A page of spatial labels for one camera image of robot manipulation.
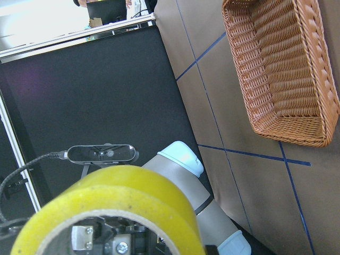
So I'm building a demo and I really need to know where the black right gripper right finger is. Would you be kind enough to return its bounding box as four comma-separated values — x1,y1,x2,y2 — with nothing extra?
103,234,132,255

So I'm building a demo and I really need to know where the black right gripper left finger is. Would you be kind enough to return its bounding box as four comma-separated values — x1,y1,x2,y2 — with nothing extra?
71,225,94,250

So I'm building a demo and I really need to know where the yellow tape roll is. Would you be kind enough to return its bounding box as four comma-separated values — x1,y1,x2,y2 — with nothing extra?
11,165,205,254

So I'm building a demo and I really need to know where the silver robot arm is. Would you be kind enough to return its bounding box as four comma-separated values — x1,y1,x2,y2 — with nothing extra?
67,141,251,254

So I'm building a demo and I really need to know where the brown wicker basket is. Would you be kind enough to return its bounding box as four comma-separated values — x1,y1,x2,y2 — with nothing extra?
222,1,339,147

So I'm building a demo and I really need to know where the black webcam on stand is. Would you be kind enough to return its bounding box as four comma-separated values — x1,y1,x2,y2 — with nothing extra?
67,143,139,179

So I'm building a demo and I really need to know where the black side panel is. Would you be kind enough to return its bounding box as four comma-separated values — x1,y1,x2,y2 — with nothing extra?
1,26,199,166

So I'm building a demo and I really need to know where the black camera cable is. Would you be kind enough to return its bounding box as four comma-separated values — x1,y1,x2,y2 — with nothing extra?
0,150,68,224

